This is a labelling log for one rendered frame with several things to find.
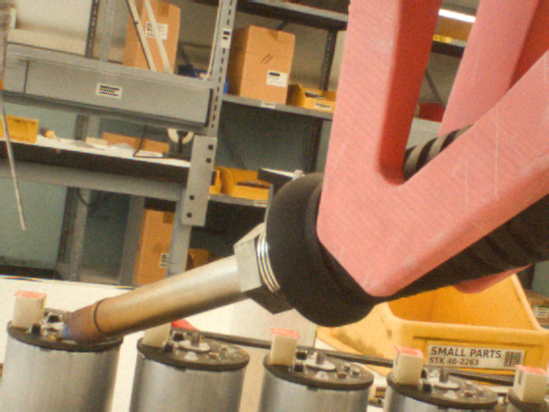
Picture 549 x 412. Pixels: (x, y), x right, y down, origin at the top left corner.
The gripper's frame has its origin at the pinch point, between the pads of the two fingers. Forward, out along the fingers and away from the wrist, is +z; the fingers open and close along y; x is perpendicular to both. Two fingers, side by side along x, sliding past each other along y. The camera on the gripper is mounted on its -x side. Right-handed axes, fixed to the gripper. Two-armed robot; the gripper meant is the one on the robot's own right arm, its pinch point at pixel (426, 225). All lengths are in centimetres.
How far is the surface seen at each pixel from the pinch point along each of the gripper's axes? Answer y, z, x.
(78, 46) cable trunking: -245, 151, -336
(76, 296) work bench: -22.1, 27.2, -28.8
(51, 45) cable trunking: -235, 156, -340
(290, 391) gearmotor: -3.5, 6.2, -2.3
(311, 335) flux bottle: -16.2, 12.9, -10.4
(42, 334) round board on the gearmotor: 0.1, 7.8, -6.0
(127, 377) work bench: -14.4, 20.1, -15.7
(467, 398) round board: -6.2, 4.6, -0.2
